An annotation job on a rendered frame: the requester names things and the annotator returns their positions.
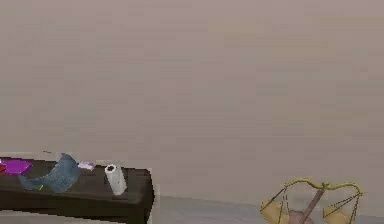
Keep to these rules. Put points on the white paper roll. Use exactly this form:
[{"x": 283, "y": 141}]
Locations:
[{"x": 116, "y": 180}]

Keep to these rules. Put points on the small lilac card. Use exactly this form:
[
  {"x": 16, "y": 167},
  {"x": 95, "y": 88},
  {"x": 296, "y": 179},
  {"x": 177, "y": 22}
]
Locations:
[{"x": 86, "y": 165}]

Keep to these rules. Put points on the dark brown table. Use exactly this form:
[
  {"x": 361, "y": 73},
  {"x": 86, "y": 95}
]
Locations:
[{"x": 86, "y": 196}]

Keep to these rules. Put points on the blue bird-shaped figure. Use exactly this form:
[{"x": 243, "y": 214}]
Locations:
[{"x": 58, "y": 176}]

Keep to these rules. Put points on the brass balance scale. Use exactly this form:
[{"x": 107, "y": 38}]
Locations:
[{"x": 308, "y": 206}]

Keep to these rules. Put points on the purple flat book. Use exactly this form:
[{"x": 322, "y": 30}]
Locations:
[{"x": 16, "y": 166}]

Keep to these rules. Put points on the red flat object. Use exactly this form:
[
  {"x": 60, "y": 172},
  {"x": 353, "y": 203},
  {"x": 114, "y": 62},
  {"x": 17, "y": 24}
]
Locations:
[{"x": 1, "y": 168}]

